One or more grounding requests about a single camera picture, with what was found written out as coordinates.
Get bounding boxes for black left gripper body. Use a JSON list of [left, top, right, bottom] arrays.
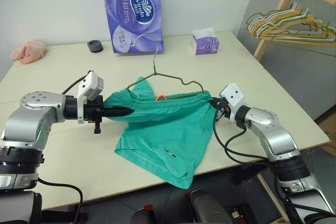
[[83, 95, 106, 135]]

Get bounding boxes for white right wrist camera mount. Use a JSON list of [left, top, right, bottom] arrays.
[[218, 83, 248, 116]]

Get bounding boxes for pink cloth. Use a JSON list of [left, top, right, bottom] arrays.
[[9, 39, 48, 66]]

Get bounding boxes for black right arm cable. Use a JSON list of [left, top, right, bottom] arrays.
[[212, 112, 275, 165]]

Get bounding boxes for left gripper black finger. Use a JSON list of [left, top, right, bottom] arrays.
[[101, 106, 133, 113], [101, 111, 132, 118]]

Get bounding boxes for wooden clothes rack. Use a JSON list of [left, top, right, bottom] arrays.
[[253, 0, 336, 61]]

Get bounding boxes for black table frame block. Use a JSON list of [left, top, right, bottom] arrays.
[[232, 163, 272, 186]]

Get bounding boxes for olive green wire hanger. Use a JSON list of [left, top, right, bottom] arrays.
[[245, 11, 336, 58]]

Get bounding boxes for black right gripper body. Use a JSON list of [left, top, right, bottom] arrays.
[[214, 97, 232, 120]]

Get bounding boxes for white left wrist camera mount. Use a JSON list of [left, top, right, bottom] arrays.
[[77, 70, 105, 125]]

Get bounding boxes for light wooden frame bar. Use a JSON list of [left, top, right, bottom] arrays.
[[257, 173, 290, 224]]

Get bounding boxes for cardboard box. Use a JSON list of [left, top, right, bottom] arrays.
[[316, 114, 336, 154]]

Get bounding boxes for small purple tissue box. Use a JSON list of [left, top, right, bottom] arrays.
[[191, 27, 221, 56]]

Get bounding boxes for dark grey rounded shape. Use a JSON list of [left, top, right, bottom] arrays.
[[189, 189, 234, 224]]

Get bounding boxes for yellow wire hanger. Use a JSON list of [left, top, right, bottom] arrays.
[[256, 5, 333, 41]]

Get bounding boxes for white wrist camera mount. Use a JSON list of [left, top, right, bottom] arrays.
[[77, 70, 105, 125], [218, 83, 248, 116]]

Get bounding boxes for black robot body cable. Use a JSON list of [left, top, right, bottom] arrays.
[[36, 177, 85, 224]]

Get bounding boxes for dark left wrist cable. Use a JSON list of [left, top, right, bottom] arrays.
[[61, 71, 91, 96]]

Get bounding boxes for bunch of wire hangers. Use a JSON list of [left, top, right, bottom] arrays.
[[248, 1, 336, 44]]

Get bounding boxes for purple Vinda tissue pack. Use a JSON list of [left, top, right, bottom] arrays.
[[101, 0, 165, 55]]

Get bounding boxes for green shorts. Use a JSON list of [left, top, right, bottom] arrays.
[[103, 76, 218, 190]]

